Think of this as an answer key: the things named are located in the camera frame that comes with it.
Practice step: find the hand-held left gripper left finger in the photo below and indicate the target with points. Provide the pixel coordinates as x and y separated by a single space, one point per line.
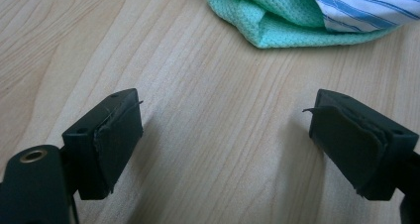
109 144

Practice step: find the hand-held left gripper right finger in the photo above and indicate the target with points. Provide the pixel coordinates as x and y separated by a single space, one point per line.
356 144

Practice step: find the white blue striped cloth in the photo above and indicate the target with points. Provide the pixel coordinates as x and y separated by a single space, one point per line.
366 6

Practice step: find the green mesh cloth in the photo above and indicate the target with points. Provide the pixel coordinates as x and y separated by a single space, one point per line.
280 17

